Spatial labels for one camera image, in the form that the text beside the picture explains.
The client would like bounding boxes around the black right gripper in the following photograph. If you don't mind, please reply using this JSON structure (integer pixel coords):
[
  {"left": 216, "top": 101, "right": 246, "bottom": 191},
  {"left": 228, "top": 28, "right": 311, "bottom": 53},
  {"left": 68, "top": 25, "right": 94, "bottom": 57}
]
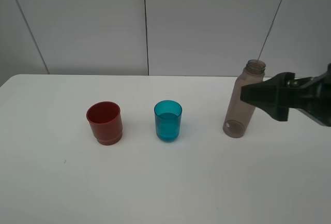
[{"left": 240, "top": 65, "right": 330, "bottom": 127}]

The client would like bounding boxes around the brown translucent plastic bottle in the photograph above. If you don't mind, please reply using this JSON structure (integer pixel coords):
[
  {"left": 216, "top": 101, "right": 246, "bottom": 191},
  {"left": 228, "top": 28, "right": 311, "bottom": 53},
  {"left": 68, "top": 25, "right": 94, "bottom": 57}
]
[{"left": 223, "top": 59, "right": 266, "bottom": 138}]

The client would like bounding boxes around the blue translucent plastic cup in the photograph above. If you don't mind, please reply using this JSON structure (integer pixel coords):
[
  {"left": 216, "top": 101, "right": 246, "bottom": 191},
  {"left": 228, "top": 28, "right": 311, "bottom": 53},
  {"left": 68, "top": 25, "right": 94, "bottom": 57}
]
[{"left": 154, "top": 100, "right": 183, "bottom": 142}]

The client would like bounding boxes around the red plastic cup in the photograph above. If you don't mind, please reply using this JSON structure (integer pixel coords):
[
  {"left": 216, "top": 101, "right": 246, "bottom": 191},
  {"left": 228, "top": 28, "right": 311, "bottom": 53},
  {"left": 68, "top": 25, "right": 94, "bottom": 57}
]
[{"left": 86, "top": 101, "right": 123, "bottom": 146}]

